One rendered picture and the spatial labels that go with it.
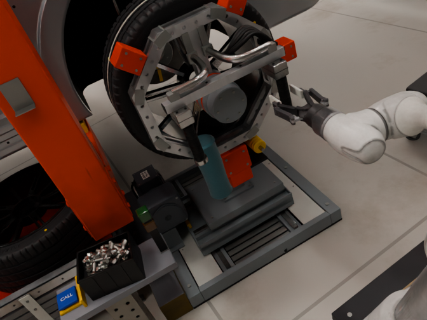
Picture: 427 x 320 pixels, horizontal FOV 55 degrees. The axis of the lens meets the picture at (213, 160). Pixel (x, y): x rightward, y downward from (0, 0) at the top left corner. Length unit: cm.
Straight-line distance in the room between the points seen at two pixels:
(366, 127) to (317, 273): 92
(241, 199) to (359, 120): 93
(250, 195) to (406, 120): 97
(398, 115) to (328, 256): 93
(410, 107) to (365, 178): 112
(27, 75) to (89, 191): 45
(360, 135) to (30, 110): 93
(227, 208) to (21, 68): 107
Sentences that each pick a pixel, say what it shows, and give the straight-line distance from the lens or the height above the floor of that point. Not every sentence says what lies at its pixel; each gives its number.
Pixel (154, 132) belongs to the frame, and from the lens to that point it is 147.
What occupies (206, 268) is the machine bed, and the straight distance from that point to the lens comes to 191.
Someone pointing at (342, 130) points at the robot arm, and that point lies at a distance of 111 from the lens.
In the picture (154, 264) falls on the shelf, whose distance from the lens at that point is 152.
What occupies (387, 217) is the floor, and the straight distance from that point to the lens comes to 205.
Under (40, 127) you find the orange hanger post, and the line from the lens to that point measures 135.
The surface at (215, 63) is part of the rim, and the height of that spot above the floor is 89.
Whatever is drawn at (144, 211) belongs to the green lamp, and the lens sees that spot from 140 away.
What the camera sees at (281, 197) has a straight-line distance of 199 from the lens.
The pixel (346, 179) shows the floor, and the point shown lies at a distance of 224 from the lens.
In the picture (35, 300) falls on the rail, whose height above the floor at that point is 34.
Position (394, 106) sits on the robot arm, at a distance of 117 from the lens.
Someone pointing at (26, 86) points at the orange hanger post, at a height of 115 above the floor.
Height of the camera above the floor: 154
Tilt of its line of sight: 37 degrees down
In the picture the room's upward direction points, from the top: 21 degrees counter-clockwise
